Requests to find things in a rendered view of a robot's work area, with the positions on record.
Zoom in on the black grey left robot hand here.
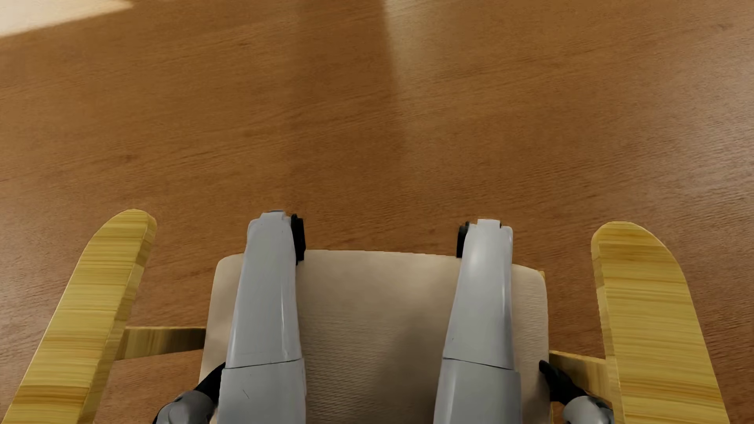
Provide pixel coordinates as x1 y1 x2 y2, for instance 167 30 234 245
153 362 226 424

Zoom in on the white left robot leg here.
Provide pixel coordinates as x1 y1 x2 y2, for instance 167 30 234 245
217 210 307 424

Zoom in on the light wooden chair frame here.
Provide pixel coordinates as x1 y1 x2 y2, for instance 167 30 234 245
2 208 731 424

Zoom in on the white robot leg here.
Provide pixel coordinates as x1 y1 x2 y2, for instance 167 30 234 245
217 210 307 424
433 218 524 424

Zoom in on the white right robot leg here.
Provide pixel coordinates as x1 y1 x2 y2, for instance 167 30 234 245
433 218 524 424

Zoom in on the black grey right robot hand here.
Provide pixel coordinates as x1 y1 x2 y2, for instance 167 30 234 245
538 360 615 424

